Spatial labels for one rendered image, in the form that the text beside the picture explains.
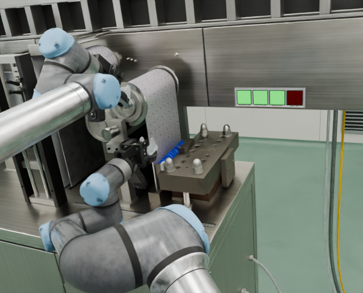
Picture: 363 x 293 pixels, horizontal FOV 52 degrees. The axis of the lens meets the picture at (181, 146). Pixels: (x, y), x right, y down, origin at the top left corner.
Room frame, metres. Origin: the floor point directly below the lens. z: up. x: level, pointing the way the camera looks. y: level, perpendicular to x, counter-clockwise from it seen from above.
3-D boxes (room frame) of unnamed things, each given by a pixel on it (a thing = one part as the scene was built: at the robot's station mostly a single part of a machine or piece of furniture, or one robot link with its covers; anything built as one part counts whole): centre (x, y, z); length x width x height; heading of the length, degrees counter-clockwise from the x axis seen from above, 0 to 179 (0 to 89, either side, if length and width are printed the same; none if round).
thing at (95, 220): (0.90, 0.24, 1.01); 0.11 x 0.08 x 0.11; 116
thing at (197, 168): (1.08, -0.04, 1.05); 0.04 x 0.04 x 0.04
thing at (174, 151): (1.25, 0.03, 1.03); 0.21 x 0.04 x 0.03; 154
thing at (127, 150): (1.05, 0.16, 1.12); 0.12 x 0.08 x 0.09; 154
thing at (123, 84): (1.18, 0.16, 1.25); 0.15 x 0.01 x 0.15; 64
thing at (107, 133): (1.12, 0.23, 1.18); 0.04 x 0.02 x 0.04; 64
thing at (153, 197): (1.26, 0.05, 0.92); 0.28 x 0.04 x 0.04; 154
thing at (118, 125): (1.16, 0.21, 1.05); 0.06 x 0.05 x 0.31; 154
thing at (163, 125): (1.26, 0.05, 1.11); 0.23 x 0.01 x 0.18; 154
